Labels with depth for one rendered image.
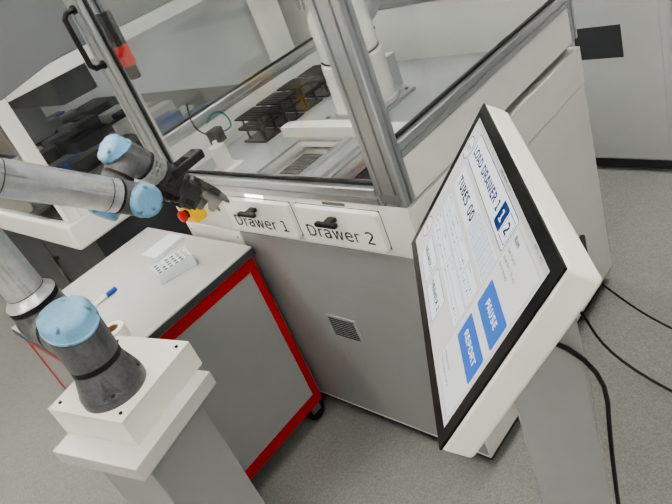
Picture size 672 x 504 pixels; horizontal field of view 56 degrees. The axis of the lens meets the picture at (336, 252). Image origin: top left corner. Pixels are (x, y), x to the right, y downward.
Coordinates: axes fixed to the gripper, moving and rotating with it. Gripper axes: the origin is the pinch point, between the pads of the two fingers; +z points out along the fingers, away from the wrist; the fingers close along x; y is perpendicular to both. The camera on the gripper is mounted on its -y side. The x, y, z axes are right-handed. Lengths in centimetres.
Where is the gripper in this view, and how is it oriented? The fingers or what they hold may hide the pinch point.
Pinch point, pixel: (222, 197)
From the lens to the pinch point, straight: 176.3
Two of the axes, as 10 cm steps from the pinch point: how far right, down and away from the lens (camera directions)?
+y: -3.2, 9.3, -1.6
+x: 7.2, 1.3, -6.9
